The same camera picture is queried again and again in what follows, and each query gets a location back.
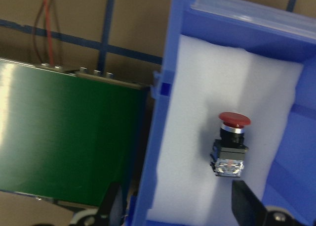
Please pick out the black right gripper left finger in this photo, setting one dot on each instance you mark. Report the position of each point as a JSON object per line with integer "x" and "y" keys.
{"x": 110, "y": 211}

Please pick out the white foam pad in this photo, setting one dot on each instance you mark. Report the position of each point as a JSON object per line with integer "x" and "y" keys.
{"x": 211, "y": 79}

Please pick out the green conveyor belt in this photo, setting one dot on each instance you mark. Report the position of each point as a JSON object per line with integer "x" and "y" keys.
{"x": 67, "y": 136}

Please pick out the red push button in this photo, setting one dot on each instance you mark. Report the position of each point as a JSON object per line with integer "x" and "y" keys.
{"x": 228, "y": 152}

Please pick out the blue bin at belt end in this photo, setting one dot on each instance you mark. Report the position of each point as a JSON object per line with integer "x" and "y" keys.
{"x": 260, "y": 30}

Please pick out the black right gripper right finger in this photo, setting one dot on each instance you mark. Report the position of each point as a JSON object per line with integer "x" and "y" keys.
{"x": 246, "y": 207}

